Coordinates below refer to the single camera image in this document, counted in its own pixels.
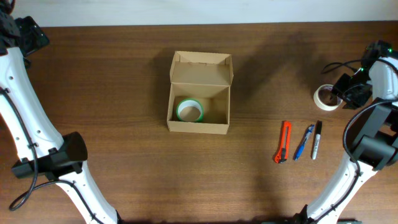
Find beige masking tape roll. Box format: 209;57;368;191
313;84;343;111

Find orange utility knife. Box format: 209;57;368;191
274;121;292;164

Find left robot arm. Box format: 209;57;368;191
1;0;122;223

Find blue pen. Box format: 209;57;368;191
293;124;315;161

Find green tape roll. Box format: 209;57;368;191
176;98;204;123

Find black and white marker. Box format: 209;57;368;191
312;121;323;160

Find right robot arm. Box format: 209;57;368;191
288;40;397;223

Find brown cardboard box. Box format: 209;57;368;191
167;51;234;134

